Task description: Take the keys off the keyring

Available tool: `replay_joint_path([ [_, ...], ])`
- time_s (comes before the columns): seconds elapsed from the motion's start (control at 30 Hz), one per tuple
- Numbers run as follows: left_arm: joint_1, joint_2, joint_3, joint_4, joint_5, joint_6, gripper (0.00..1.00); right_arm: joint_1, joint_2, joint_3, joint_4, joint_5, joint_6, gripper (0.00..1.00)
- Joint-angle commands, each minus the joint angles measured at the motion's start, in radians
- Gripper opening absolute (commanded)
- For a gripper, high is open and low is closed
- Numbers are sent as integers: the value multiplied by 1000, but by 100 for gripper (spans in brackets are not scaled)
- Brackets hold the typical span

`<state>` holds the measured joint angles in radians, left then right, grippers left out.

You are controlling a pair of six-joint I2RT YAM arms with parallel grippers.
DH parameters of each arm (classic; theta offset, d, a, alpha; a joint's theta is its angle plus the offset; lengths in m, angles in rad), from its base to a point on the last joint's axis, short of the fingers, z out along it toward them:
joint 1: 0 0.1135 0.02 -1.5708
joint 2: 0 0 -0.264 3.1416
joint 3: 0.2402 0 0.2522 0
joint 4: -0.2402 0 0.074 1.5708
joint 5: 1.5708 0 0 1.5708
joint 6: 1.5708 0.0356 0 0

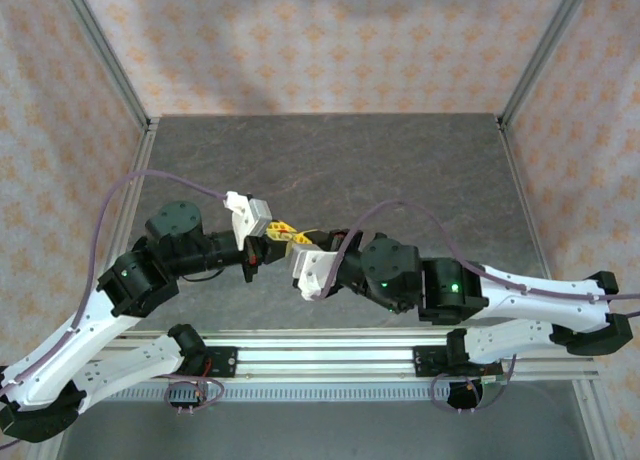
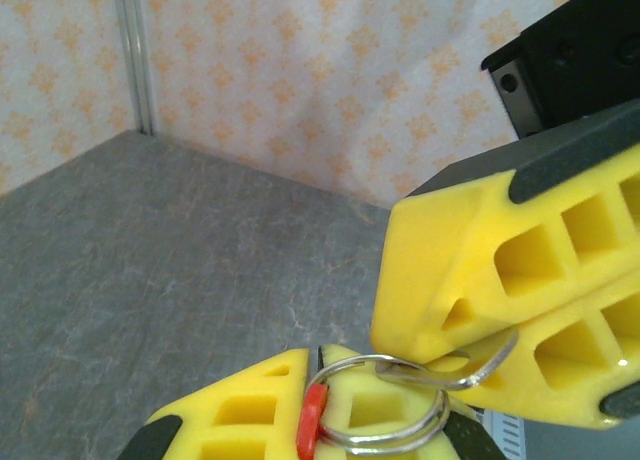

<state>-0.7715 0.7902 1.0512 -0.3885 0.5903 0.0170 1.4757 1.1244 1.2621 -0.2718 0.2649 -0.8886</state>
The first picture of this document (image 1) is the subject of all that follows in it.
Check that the aluminium table edge rail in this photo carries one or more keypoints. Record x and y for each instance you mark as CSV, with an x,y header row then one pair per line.
x,y
506,142
145,150

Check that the aluminium frame leg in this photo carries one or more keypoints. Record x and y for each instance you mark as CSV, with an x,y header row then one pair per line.
x,y
595,420
47,452

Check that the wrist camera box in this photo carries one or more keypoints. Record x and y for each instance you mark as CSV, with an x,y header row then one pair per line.
x,y
247,215
315,272

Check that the aluminium frame post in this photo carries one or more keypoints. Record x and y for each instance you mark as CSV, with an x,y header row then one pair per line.
x,y
542,55
108,55

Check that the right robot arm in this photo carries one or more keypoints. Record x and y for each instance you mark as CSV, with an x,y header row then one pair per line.
x,y
540,302

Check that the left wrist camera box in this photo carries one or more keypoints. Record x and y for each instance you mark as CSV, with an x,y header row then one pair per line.
x,y
247,215

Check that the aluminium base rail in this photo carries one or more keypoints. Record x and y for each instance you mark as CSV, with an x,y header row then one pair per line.
x,y
325,355

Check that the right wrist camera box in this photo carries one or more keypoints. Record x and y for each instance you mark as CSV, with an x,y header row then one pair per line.
x,y
315,272

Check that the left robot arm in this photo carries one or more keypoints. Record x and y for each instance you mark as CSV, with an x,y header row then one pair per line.
x,y
65,355

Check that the grey metal panel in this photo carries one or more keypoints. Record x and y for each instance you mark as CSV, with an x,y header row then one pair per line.
x,y
325,430

